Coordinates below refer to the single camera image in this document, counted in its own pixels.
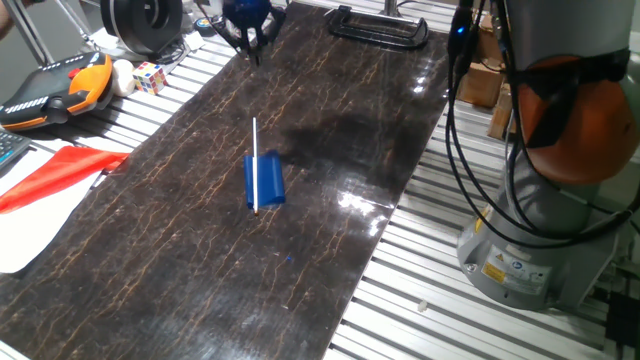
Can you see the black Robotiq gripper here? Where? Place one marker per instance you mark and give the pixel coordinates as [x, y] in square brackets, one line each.
[247, 12]

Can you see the blue flag with white pole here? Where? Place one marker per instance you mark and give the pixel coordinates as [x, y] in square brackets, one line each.
[270, 182]

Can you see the person's bare forearm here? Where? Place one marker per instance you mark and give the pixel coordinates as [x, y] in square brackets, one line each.
[4, 25]

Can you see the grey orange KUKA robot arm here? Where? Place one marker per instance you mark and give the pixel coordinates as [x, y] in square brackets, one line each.
[560, 220]

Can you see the red flag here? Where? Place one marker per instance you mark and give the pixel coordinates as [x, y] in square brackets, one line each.
[55, 175]

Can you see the black C-clamp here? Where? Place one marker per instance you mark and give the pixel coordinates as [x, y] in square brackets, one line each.
[350, 31]

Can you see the Rubik's cube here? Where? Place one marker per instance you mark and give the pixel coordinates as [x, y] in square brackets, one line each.
[149, 77]

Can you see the black filament spool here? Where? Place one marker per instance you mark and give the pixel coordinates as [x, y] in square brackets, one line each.
[142, 22]

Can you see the white egg-shaped ball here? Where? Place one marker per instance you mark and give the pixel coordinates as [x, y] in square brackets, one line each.
[122, 77]

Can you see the orange black teach pendant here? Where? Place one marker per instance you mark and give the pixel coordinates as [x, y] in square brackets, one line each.
[45, 95]

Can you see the slanted aluminium bar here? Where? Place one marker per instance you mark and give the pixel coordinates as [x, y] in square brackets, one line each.
[30, 35]

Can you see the brown cardboard box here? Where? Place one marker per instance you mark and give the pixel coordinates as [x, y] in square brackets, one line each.
[490, 45]
[480, 85]
[502, 117]

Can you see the dark brown marble mat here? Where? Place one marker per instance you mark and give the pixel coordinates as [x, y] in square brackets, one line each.
[175, 260]

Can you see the black keyboard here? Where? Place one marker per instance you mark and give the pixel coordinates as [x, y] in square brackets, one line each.
[10, 147]

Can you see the white paper sheet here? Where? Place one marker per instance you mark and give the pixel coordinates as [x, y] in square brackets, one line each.
[30, 235]

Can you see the small white scrap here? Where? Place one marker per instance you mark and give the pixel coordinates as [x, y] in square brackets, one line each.
[423, 305]

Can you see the black power box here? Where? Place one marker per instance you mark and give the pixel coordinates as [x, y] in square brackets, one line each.
[622, 320]

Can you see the aluminium post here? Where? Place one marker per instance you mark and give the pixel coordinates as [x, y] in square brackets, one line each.
[392, 6]

